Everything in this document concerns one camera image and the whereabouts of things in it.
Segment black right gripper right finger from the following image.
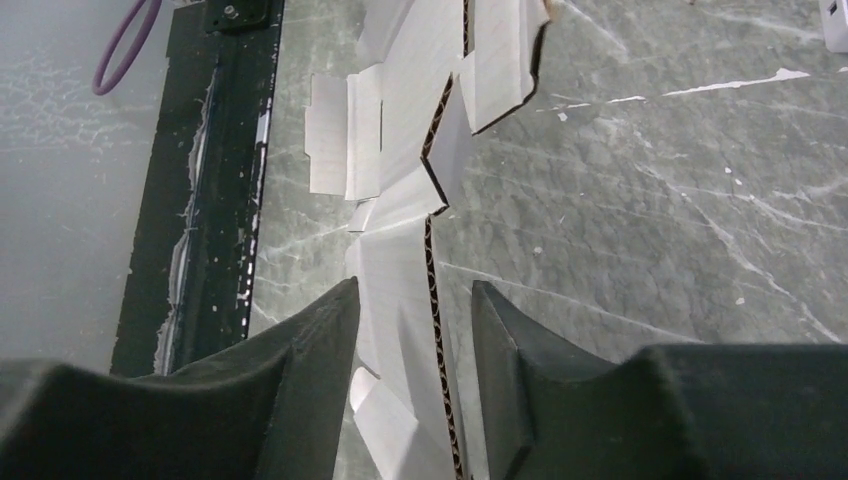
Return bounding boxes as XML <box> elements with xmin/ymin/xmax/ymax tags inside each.
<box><xmin>472</xmin><ymin>281</ymin><xmax>847</xmax><ymax>479</ymax></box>

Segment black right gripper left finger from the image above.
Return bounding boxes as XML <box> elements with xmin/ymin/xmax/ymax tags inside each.
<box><xmin>1</xmin><ymin>278</ymin><xmax>360</xmax><ymax>479</ymax></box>

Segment white cardboard box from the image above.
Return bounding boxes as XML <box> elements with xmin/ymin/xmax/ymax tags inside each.
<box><xmin>304</xmin><ymin>1</ymin><xmax>553</xmax><ymax>479</ymax></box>

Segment clear white plastic case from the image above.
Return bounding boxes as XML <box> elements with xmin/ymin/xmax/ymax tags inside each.
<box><xmin>818</xmin><ymin>0</ymin><xmax>848</xmax><ymax>54</ymax></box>

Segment black mounting base rail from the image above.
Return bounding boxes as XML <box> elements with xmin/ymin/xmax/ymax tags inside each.
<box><xmin>110</xmin><ymin>1</ymin><xmax>284</xmax><ymax>377</ymax></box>

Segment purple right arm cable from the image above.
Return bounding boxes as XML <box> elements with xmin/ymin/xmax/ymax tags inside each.
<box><xmin>91</xmin><ymin>0</ymin><xmax>164</xmax><ymax>97</ymax></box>

